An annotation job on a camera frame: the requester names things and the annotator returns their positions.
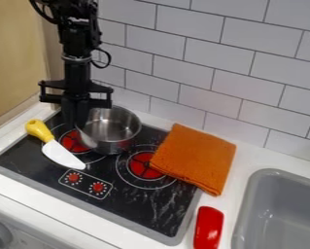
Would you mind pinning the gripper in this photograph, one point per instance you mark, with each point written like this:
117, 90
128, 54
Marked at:
75, 88

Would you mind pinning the silver pot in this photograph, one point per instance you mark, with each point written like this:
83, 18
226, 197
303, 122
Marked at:
111, 128

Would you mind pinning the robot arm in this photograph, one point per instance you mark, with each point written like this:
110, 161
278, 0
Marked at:
76, 39

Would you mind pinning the toy stove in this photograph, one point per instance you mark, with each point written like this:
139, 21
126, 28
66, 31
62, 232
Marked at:
101, 174

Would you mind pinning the orange cloth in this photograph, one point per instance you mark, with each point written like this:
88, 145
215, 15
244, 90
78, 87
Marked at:
194, 158

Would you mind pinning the red toy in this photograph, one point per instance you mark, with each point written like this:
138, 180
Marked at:
208, 227

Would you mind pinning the toy sink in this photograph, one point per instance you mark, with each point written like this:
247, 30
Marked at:
279, 210

